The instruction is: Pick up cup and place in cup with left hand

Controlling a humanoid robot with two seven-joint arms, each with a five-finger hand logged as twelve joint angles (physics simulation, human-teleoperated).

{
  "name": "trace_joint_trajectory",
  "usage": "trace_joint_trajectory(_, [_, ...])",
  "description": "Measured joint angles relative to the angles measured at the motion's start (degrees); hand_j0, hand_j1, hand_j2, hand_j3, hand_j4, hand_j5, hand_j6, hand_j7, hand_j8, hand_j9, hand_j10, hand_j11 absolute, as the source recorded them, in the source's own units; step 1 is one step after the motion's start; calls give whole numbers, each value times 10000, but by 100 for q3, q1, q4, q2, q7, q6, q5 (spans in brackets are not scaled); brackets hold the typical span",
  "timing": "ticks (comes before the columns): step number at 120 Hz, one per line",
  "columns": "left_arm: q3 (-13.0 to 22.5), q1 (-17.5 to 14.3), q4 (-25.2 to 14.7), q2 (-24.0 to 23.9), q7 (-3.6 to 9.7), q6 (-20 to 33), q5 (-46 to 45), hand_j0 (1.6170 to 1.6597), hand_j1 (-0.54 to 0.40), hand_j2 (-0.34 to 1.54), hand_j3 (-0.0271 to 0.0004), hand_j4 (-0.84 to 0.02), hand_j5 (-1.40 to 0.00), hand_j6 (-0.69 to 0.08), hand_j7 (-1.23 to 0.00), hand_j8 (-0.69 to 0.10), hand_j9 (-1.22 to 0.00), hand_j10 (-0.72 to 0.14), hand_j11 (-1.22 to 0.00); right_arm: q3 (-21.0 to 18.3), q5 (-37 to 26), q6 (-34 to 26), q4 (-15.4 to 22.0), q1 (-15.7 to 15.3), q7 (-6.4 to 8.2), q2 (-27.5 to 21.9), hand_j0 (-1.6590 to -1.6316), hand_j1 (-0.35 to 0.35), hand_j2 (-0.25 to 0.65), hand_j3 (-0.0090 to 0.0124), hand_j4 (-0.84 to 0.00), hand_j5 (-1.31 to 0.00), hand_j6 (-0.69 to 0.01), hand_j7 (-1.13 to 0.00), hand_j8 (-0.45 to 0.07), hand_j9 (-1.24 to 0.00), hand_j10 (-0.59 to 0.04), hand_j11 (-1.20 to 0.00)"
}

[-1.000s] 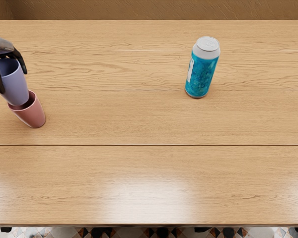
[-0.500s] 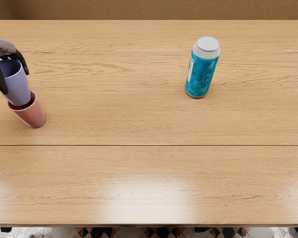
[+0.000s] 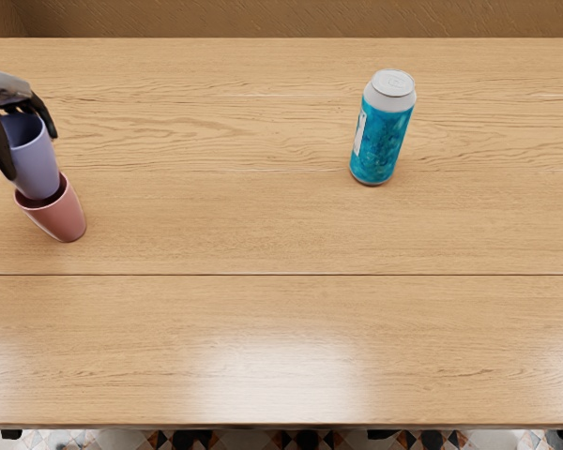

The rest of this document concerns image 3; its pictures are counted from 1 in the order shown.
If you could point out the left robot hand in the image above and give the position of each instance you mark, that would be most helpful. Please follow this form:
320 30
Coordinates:
2 89

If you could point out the lavender plastic cup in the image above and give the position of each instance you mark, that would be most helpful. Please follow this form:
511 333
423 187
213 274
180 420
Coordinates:
33 154

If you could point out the pink plastic cup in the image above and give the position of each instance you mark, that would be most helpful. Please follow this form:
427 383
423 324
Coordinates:
58 215

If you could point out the blue drink can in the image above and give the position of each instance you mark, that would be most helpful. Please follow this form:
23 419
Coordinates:
380 133

